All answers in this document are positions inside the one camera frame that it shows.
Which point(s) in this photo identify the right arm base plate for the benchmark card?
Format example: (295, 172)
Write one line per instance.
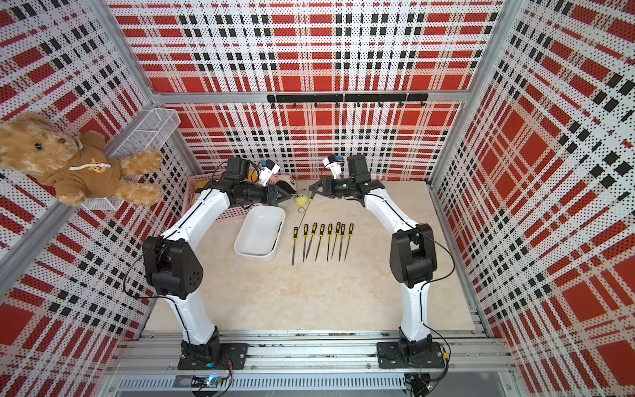
(397, 355)

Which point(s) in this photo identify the clear wall-mounted basket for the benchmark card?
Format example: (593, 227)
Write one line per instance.
(150, 130)

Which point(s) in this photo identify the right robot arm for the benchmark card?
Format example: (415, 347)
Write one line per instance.
(413, 256)

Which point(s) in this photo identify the black wall hook rail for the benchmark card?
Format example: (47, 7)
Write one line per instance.
(295, 99)

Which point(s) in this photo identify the brown teddy bear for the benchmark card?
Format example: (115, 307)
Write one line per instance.
(76, 167)

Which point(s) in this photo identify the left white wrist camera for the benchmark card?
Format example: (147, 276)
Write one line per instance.
(267, 169)

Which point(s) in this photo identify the pink plastic basket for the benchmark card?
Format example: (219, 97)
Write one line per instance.
(193, 189)

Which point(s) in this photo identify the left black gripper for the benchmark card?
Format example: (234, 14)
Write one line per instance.
(283, 192)

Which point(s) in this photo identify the green circuit board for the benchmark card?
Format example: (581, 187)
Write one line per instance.
(211, 381)

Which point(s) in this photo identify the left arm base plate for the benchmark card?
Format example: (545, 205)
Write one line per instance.
(215, 355)

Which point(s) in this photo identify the pink black plush toy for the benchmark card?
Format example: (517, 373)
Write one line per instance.
(285, 182)

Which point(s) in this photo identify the aluminium mounting rail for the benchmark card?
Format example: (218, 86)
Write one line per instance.
(315, 363)

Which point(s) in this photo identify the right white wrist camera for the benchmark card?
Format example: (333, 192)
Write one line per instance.
(334, 164)

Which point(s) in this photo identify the yellow black file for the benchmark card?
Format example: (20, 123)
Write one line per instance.
(295, 238)
(306, 234)
(329, 238)
(320, 237)
(305, 209)
(335, 236)
(349, 237)
(311, 239)
(342, 234)

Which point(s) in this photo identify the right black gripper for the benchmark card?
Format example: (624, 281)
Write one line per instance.
(330, 187)

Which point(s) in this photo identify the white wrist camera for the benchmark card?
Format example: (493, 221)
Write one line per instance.
(267, 169)
(334, 164)

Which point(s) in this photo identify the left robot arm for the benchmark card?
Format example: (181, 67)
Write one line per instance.
(172, 268)

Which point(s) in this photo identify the white plastic storage box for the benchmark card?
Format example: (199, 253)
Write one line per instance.
(258, 238)

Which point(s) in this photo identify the yellow round keychain toy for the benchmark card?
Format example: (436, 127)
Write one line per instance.
(299, 200)

